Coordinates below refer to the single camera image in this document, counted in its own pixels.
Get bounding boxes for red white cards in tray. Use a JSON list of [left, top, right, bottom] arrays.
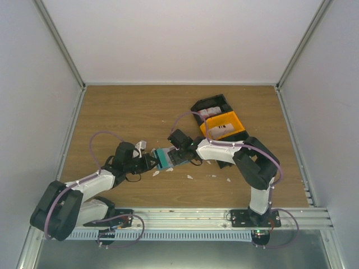
[[198, 106, 222, 118]]

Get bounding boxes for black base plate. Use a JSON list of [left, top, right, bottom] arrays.
[[229, 208, 282, 228], [83, 209, 134, 228]]

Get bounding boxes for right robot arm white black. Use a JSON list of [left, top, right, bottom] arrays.
[[168, 129, 283, 227]]

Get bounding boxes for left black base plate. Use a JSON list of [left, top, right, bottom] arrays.
[[83, 209, 134, 228]]

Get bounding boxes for slotted grey cable duct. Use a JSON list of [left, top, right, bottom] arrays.
[[42, 230, 253, 242]]

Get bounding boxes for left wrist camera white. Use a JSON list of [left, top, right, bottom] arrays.
[[133, 140, 147, 158]]

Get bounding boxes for teal credit card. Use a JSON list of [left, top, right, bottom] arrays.
[[154, 147, 174, 170]]

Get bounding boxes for black card tray far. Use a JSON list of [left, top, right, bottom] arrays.
[[190, 94, 233, 119]]

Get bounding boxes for black card tray near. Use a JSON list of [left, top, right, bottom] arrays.
[[217, 131, 249, 169]]

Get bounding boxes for pink white card in orange tray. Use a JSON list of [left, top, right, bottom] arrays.
[[209, 123, 235, 139]]

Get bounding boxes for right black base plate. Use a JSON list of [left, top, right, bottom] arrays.
[[229, 208, 282, 228]]

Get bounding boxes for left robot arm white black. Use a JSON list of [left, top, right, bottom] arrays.
[[30, 142, 159, 241]]

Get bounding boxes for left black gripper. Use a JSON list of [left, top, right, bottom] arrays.
[[125, 153, 159, 174]]

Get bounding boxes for orange card tray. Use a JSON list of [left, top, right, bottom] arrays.
[[200, 111, 245, 140]]

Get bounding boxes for black card tray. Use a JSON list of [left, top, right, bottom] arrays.
[[217, 131, 249, 169], [190, 94, 233, 119]]

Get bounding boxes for aluminium front rail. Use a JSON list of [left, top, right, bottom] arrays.
[[30, 206, 334, 230]]

